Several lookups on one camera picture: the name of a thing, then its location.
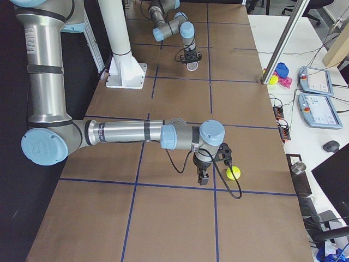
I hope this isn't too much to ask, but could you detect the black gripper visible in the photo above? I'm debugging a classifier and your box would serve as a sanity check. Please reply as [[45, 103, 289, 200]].
[[180, 49, 202, 63], [192, 148, 213, 185]]

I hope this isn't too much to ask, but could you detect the clear tennis ball can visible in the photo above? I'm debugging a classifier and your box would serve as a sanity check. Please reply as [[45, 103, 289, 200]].
[[186, 62, 198, 72]]

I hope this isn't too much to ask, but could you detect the tennis ball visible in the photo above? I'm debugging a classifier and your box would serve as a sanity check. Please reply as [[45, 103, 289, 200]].
[[226, 166, 241, 180], [269, 75, 279, 85]]

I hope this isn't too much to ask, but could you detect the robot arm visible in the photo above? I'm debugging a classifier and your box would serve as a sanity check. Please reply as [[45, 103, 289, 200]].
[[11, 1, 231, 185], [147, 1, 202, 71]]

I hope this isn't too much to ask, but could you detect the tennis ball on desk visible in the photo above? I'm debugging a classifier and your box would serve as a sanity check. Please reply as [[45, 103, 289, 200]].
[[269, 75, 279, 85]]

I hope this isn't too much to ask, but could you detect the blue cloth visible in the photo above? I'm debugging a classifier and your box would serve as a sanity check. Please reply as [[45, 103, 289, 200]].
[[275, 62, 289, 79]]

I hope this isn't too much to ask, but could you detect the black orange connector strip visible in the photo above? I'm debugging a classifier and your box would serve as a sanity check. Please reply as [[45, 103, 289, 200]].
[[273, 105, 291, 144]]

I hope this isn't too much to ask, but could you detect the small metal cup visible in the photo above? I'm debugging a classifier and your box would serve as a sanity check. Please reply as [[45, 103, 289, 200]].
[[291, 161, 306, 175]]

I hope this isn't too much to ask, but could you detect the pink cloth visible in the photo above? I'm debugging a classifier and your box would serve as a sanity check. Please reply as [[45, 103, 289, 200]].
[[273, 71, 293, 88]]

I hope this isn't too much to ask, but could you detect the teach pendant far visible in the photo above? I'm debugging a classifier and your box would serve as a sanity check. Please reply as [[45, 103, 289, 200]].
[[298, 66, 334, 96]]

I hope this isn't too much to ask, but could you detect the teach pendant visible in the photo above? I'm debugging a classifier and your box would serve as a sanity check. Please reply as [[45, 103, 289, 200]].
[[298, 66, 334, 96], [298, 93, 343, 129]]

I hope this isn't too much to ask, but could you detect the black monitor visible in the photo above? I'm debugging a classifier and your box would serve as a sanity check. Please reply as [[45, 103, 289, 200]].
[[311, 144, 348, 225]]

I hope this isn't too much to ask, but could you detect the teach pendant near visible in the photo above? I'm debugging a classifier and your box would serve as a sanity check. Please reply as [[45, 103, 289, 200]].
[[298, 93, 343, 129]]

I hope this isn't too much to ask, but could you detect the black computer mouse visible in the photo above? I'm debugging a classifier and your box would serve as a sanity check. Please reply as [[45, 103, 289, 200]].
[[322, 140, 340, 153]]

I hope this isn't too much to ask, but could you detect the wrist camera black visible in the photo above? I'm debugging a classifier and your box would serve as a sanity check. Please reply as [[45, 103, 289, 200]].
[[215, 142, 233, 166]]

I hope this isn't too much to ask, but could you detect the white camera mast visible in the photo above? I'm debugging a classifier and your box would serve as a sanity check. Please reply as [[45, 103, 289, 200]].
[[98, 0, 147, 90]]

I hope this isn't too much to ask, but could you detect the aluminium frame post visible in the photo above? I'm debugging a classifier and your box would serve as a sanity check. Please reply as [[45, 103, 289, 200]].
[[261, 0, 310, 84]]

